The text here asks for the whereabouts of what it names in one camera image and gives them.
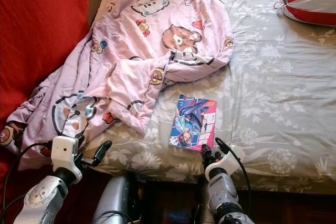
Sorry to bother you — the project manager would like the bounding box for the colourful manga comic book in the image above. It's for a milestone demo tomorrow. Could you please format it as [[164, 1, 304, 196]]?
[[169, 94, 217, 152]]

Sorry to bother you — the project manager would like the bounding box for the silver robot left leg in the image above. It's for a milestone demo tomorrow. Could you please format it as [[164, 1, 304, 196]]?
[[92, 172, 140, 224]]

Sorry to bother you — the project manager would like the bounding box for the grey floral bed sheet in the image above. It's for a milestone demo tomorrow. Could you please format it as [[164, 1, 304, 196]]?
[[89, 0, 336, 193]]

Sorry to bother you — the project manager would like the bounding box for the pink cartoon print blanket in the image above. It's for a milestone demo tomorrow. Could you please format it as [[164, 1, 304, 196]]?
[[0, 0, 234, 171]]

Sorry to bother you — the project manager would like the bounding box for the red covered folded mattress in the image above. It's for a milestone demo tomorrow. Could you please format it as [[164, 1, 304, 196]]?
[[0, 0, 91, 224]]

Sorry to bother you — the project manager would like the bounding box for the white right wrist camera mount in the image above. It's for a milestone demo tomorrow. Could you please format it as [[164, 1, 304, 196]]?
[[205, 144, 246, 182]]

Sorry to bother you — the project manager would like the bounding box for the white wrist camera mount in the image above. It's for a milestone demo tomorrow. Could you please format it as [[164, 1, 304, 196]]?
[[205, 144, 246, 182], [51, 136, 85, 184]]

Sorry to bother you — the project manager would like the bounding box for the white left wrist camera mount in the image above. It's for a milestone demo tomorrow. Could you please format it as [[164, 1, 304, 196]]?
[[51, 136, 85, 184]]

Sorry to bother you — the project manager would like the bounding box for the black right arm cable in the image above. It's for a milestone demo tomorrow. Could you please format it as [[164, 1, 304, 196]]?
[[214, 137, 253, 204]]

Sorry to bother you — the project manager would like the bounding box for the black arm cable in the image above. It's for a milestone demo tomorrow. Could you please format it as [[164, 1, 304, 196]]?
[[3, 141, 56, 224], [214, 137, 253, 204]]

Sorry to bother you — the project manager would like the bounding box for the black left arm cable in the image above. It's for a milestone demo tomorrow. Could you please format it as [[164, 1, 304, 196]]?
[[3, 141, 56, 224]]

